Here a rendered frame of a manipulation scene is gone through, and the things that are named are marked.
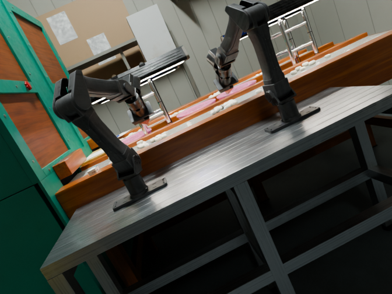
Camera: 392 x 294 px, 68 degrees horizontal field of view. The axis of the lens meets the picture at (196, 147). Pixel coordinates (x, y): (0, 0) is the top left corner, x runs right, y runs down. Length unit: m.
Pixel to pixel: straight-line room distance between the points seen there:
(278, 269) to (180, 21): 3.10
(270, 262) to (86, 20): 3.21
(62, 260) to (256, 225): 0.56
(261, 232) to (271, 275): 0.16
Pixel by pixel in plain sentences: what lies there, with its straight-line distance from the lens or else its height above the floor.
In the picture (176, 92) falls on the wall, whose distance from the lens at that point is 3.57.
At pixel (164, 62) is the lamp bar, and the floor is 1.07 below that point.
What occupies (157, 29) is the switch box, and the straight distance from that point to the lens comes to 3.41.
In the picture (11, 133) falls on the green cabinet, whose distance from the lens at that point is 1.28.
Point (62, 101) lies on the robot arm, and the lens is 0.91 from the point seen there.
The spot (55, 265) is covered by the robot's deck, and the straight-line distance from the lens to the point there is 0.94.
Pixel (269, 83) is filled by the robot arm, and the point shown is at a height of 0.83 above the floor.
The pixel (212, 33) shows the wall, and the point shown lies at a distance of 3.71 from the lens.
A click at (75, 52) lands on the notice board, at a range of 3.64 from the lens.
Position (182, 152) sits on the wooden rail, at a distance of 1.22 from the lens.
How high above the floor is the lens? 0.97
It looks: 13 degrees down
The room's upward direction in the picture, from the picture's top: 25 degrees counter-clockwise
